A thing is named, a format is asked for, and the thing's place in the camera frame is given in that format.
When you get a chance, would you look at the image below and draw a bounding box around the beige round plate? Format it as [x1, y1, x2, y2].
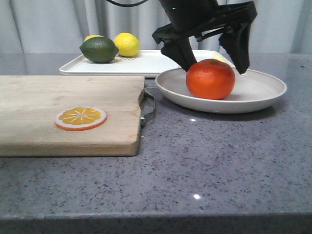
[156, 68, 287, 114]

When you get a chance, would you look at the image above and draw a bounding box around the yellow lemon left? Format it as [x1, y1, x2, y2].
[84, 35, 103, 41]

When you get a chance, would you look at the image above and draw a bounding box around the wooden cutting board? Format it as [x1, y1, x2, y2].
[0, 76, 145, 156]

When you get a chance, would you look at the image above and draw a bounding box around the yellow lemon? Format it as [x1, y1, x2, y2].
[84, 35, 103, 41]
[114, 32, 140, 57]

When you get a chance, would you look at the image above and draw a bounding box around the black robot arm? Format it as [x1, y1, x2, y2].
[152, 0, 257, 74]

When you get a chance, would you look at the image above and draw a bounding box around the orange mandarin fruit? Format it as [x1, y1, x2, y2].
[186, 59, 235, 100]

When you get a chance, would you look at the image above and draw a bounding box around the metal cutting board handle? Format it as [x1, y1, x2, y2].
[139, 89, 156, 128]

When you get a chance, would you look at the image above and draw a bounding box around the green lime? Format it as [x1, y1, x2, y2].
[79, 37, 119, 63]

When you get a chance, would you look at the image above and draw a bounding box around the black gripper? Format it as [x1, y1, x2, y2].
[152, 1, 257, 74]

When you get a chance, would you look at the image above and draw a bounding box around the black cable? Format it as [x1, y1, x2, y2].
[105, 0, 149, 7]

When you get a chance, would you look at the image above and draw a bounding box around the yellow lemon right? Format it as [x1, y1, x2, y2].
[114, 32, 140, 57]

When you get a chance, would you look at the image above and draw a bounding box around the white rectangular tray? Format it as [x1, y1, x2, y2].
[59, 49, 236, 78]

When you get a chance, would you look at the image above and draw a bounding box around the grey curtain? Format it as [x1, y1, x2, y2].
[0, 0, 312, 54]

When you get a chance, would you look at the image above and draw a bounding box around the yellow green item on tray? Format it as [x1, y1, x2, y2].
[212, 53, 233, 66]

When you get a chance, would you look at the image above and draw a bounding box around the orange slice toy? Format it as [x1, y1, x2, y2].
[54, 106, 107, 131]

